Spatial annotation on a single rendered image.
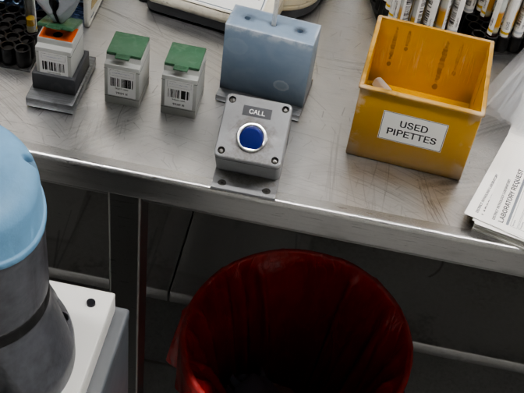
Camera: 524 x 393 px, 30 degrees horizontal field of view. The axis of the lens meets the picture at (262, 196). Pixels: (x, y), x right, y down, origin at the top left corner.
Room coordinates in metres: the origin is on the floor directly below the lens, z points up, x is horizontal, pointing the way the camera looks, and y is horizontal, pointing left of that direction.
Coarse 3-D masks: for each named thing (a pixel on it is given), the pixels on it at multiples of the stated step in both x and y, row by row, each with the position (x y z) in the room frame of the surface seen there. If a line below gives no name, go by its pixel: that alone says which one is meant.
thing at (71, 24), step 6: (42, 18) 0.85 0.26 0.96; (48, 18) 0.85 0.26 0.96; (72, 18) 0.86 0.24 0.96; (42, 24) 0.83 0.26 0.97; (48, 24) 0.83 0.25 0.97; (54, 24) 0.83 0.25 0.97; (60, 24) 0.84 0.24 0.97; (66, 24) 0.84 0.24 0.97; (72, 24) 0.84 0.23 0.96; (78, 24) 0.85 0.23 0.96; (66, 30) 0.83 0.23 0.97; (72, 30) 0.83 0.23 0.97
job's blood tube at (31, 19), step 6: (24, 0) 0.90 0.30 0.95; (30, 0) 0.90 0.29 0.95; (24, 6) 0.90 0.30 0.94; (30, 6) 0.90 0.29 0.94; (24, 12) 0.90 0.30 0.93; (30, 12) 0.90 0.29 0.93; (30, 18) 0.90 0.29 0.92; (36, 18) 0.90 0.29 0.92; (30, 24) 0.90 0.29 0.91; (36, 24) 0.90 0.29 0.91; (30, 30) 0.90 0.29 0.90; (36, 30) 0.90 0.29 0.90
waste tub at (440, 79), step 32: (384, 32) 0.92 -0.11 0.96; (416, 32) 0.92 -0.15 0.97; (448, 32) 0.92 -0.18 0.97; (384, 64) 0.92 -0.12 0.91; (416, 64) 0.92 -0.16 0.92; (448, 64) 0.91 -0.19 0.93; (480, 64) 0.91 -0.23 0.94; (384, 96) 0.80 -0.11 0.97; (416, 96) 0.91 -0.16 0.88; (448, 96) 0.91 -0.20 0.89; (480, 96) 0.83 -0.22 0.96; (352, 128) 0.80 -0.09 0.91; (384, 128) 0.80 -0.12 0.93; (416, 128) 0.79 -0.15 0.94; (448, 128) 0.79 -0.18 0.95; (384, 160) 0.79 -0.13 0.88; (416, 160) 0.79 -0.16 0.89; (448, 160) 0.79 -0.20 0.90
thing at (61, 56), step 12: (48, 36) 0.83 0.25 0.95; (60, 36) 0.84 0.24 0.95; (72, 36) 0.84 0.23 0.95; (36, 48) 0.82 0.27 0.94; (48, 48) 0.82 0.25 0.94; (60, 48) 0.82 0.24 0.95; (72, 48) 0.83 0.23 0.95; (36, 60) 0.82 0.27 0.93; (48, 60) 0.82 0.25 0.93; (60, 60) 0.82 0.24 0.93; (72, 60) 0.82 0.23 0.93; (48, 72) 0.82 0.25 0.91; (60, 72) 0.82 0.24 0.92; (72, 72) 0.82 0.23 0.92
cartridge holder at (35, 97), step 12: (84, 60) 0.85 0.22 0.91; (36, 72) 0.82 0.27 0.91; (84, 72) 0.85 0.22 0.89; (36, 84) 0.82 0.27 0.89; (48, 84) 0.82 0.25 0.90; (60, 84) 0.81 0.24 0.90; (72, 84) 0.81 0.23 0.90; (84, 84) 0.84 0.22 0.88; (36, 96) 0.80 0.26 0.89; (48, 96) 0.81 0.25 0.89; (60, 96) 0.81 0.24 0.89; (72, 96) 0.81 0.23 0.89; (48, 108) 0.80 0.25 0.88; (60, 108) 0.80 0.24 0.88; (72, 108) 0.80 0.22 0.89
